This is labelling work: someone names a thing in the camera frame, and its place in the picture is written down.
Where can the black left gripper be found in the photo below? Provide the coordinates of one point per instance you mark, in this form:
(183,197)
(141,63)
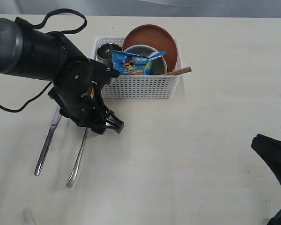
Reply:
(78,93)

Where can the stainless steel knife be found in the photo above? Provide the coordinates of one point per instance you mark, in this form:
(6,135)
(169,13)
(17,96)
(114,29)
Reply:
(47,142)

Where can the stainless steel fork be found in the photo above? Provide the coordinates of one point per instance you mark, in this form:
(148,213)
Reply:
(73,176)

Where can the stainless steel cup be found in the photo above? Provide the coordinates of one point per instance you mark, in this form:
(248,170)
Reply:
(104,53)

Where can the brown round plate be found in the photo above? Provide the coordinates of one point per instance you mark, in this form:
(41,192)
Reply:
(156,37)

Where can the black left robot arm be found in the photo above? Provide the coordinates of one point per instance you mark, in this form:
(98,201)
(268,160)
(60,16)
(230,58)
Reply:
(26,52)

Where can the blue snack bag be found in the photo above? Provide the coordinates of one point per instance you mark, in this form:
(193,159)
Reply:
(133,64)

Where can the white perforated plastic basket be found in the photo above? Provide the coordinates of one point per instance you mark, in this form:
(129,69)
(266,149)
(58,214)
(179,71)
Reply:
(139,86)

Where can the brown wooden chopsticks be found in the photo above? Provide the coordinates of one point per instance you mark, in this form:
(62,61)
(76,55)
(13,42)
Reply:
(179,71)

